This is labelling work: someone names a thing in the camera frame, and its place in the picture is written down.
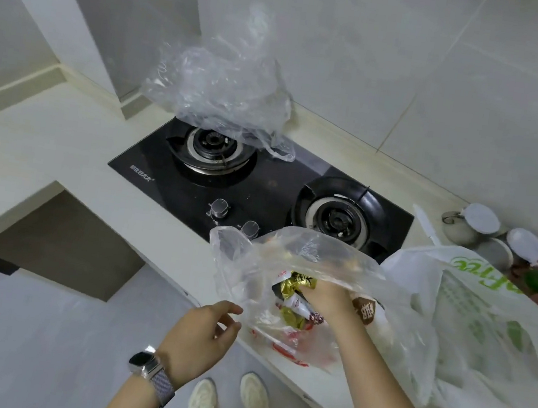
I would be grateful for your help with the crumpled clear plastic bag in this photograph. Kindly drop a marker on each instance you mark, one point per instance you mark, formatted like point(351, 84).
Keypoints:
point(221, 80)

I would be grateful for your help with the person's left hand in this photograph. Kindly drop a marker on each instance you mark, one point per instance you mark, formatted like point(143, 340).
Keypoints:
point(193, 338)

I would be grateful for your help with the person's white right shoe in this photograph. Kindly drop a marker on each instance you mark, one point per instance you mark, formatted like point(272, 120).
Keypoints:
point(254, 393)

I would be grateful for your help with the round gas burner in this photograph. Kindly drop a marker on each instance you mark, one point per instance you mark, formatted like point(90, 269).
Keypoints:
point(342, 211)
point(209, 150)

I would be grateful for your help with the person's left thumb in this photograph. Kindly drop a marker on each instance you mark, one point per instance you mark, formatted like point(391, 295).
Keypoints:
point(229, 330)

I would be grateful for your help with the person's left forearm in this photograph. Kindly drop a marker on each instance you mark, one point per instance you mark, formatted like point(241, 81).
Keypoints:
point(134, 402)

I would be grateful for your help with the black glass gas stove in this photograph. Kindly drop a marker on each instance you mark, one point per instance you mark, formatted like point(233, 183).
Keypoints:
point(266, 191)

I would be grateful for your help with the silver stove knob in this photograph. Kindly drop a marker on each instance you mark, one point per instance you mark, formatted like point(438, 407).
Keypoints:
point(219, 208)
point(250, 228)

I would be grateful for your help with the clear plastic bag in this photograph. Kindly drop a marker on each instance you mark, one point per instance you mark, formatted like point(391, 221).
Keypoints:
point(248, 278)
point(221, 80)

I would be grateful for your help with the person's right hand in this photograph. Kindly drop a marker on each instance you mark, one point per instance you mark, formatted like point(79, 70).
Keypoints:
point(330, 302)

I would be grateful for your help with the person's right fingers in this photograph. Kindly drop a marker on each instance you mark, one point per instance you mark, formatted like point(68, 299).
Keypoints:
point(306, 297)

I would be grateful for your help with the brown cabinet panel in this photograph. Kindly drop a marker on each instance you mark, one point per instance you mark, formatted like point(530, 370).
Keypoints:
point(63, 247)

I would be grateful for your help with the white and red sachet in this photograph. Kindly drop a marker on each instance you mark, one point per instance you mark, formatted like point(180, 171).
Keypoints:
point(301, 310)

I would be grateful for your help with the brown label white packet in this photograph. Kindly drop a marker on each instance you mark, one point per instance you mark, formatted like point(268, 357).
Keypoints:
point(367, 311)

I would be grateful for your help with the white bag with green print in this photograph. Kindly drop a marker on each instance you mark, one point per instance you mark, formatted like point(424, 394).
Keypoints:
point(487, 352)

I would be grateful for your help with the person's white left shoe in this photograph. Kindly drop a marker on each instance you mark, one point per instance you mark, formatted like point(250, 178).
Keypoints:
point(204, 399)

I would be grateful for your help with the black smartwatch with metal band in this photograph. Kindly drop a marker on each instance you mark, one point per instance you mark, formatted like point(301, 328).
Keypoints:
point(151, 369)

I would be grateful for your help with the person's right forearm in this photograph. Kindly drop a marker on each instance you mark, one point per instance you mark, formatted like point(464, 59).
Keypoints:
point(386, 397)

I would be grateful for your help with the gold and black snack packet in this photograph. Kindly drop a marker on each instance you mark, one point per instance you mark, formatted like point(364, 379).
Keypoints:
point(293, 284)

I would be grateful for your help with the red printed white packet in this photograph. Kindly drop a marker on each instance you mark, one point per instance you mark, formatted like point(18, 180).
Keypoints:
point(281, 345)

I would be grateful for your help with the white plastic utensil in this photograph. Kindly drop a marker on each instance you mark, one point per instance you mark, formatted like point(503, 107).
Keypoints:
point(426, 225)

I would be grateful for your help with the person's white shoe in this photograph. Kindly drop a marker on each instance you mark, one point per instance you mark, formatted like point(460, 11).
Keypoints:
point(204, 399)
point(254, 393)

